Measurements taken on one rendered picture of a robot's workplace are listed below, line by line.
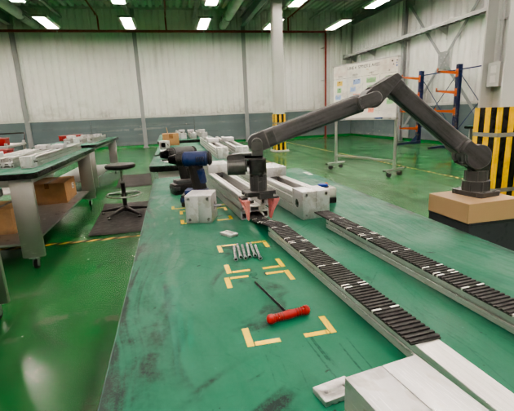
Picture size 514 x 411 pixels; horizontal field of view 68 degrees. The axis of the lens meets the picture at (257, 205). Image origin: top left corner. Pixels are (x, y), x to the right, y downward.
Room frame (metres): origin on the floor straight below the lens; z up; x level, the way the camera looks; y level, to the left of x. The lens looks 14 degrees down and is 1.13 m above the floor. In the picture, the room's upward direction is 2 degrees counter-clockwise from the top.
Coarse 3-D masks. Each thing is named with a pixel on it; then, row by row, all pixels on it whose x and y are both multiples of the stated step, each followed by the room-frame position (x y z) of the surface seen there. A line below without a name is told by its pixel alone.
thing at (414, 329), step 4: (416, 324) 0.51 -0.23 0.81; (420, 324) 0.51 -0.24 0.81; (424, 324) 0.51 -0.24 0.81; (400, 328) 0.51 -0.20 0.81; (404, 328) 0.51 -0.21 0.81; (408, 328) 0.51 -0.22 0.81; (412, 328) 0.51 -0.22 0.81; (416, 328) 0.51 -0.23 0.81; (420, 328) 0.50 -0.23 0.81; (424, 328) 0.50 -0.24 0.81; (428, 328) 0.50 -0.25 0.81; (396, 332) 0.50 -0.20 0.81; (400, 332) 0.50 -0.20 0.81; (404, 332) 0.49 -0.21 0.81; (408, 332) 0.49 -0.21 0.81; (412, 332) 0.50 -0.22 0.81; (416, 332) 0.50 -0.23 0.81
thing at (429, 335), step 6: (432, 330) 0.50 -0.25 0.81; (408, 336) 0.48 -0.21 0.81; (414, 336) 0.48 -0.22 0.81; (420, 336) 0.49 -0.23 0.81; (426, 336) 0.48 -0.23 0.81; (432, 336) 0.48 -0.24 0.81; (438, 336) 0.48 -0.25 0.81; (408, 342) 0.47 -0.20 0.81; (414, 342) 0.47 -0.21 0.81; (420, 342) 0.47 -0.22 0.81
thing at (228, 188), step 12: (216, 180) 1.65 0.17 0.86; (228, 180) 1.74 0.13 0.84; (240, 180) 1.57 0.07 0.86; (216, 192) 1.66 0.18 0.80; (228, 192) 1.44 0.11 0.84; (240, 192) 1.32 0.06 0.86; (228, 204) 1.44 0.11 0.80; (240, 204) 1.26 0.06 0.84; (252, 204) 1.30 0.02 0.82; (264, 204) 1.29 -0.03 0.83; (240, 216) 1.27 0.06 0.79
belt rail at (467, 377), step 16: (320, 272) 0.75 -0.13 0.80; (336, 288) 0.70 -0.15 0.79; (352, 304) 0.63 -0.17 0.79; (368, 320) 0.58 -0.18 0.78; (384, 336) 0.54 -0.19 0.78; (400, 336) 0.50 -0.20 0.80; (416, 352) 0.47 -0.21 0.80; (432, 352) 0.45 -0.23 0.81; (448, 352) 0.45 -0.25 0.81; (448, 368) 0.42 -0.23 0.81; (464, 368) 0.42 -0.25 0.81; (464, 384) 0.39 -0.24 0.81; (480, 384) 0.39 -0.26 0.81; (496, 384) 0.39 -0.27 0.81; (480, 400) 0.37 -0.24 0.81; (496, 400) 0.36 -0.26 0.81; (512, 400) 0.36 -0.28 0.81
